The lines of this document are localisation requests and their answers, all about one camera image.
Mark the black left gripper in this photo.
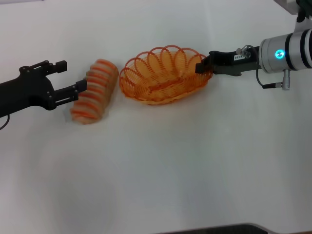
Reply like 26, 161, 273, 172
0, 59, 88, 118

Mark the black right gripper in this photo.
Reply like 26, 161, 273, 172
195, 47, 262, 78

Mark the orange striped bread loaf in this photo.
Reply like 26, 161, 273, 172
70, 58, 119, 125

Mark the orange plastic woven basket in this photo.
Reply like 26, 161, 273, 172
118, 44, 213, 106

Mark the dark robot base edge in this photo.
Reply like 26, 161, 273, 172
156, 222, 276, 234

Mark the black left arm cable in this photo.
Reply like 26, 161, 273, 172
0, 114, 11, 130

